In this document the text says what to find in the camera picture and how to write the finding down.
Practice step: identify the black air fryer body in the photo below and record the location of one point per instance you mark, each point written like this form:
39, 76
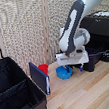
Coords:
101, 24

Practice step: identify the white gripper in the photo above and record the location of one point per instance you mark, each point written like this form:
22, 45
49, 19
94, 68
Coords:
72, 58

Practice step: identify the blue plastic bowl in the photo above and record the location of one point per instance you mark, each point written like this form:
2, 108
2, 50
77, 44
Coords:
63, 74

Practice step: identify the dark blue binder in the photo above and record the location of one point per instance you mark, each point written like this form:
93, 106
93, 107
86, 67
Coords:
39, 78

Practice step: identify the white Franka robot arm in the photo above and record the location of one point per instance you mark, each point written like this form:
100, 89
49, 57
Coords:
73, 27

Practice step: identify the red plastic cup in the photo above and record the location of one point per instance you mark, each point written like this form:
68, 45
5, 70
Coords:
44, 68

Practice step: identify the beige woven screen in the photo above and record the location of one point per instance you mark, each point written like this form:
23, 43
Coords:
19, 25

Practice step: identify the black fabric storage box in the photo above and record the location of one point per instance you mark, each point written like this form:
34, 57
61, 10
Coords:
14, 94

